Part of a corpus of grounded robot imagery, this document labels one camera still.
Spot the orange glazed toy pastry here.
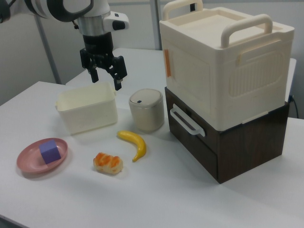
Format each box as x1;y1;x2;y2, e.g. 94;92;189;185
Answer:
93;152;124;175

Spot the small beige lidded trash can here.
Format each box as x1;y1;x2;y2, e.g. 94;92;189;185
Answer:
128;88;165;133

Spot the purple cube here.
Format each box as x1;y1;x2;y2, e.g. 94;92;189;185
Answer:
38;139;62;165

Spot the orange strip on cream box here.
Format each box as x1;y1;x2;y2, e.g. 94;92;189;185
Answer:
163;49;173;78

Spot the black wall cable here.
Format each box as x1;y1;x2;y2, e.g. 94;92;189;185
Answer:
290;94;299;118

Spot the cream storage box with handles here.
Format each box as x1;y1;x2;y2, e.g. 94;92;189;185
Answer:
159;0;295;131

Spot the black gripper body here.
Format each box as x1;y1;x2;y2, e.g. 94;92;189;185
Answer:
82;32;114;58

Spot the yellow toy banana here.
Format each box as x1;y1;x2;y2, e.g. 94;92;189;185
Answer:
117;130;147;163

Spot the white drawer handle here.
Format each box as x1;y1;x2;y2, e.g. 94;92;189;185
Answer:
170;104;205;138

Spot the grey partition post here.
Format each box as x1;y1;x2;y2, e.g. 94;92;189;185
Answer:
35;14;65;84

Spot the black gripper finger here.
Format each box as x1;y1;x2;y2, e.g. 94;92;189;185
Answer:
104;55;128;92
79;47;100;84

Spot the dark brown wooden drawer box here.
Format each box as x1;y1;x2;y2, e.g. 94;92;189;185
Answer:
164;86;290;184

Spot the cream open plastic bin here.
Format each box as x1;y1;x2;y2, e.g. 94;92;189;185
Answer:
55;82;119;136

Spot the pink plate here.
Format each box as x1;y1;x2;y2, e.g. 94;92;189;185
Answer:
16;137;69;179

